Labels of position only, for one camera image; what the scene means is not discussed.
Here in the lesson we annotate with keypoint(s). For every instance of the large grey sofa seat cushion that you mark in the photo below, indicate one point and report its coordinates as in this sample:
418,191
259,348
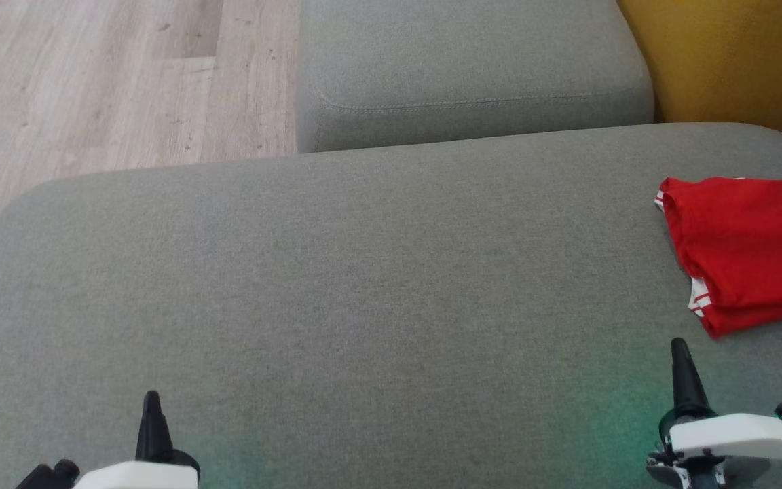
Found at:
364,305

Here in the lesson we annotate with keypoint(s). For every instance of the red basketball jersey white trim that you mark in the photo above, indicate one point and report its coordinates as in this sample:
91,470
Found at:
751,238

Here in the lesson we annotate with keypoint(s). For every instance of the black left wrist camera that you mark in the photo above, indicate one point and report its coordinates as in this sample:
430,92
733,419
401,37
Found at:
58,473

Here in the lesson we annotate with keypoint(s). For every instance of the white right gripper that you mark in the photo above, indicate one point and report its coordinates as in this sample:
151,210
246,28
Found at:
737,438

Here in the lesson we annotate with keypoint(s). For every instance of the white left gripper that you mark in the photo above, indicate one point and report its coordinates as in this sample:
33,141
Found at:
140,477

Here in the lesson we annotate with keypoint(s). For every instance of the small grey sofa seat cushion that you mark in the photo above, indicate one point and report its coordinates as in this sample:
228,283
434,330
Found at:
472,61

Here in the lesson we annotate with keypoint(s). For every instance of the yellow sofa back cushion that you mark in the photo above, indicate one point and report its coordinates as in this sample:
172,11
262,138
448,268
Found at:
737,61

